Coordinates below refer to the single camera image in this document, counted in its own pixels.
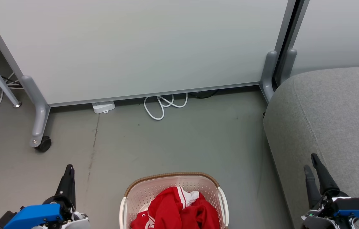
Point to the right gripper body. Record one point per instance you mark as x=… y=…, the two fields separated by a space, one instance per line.
x=322 y=218

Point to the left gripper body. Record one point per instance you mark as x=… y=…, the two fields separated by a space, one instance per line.
x=68 y=210

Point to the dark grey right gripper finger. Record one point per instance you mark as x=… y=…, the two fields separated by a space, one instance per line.
x=311 y=187
x=325 y=178

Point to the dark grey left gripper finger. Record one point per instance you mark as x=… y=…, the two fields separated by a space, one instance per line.
x=73 y=187
x=64 y=186

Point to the red and white jersey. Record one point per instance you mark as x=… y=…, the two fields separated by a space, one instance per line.
x=166 y=206

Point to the plain red garment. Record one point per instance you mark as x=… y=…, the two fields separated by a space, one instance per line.
x=203 y=217

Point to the grey fabric sofa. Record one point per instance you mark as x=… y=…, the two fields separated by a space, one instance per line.
x=341 y=111

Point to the black caster wheel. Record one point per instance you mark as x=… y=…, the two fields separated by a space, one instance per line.
x=44 y=145

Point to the grey partition foot with caster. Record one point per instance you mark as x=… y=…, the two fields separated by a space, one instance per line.
x=41 y=117

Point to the white perforated laundry basket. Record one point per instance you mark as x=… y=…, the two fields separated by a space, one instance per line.
x=154 y=190

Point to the large white partition panel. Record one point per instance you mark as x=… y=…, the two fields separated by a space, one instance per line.
x=134 y=47

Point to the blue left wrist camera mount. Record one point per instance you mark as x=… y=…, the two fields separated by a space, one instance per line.
x=36 y=216

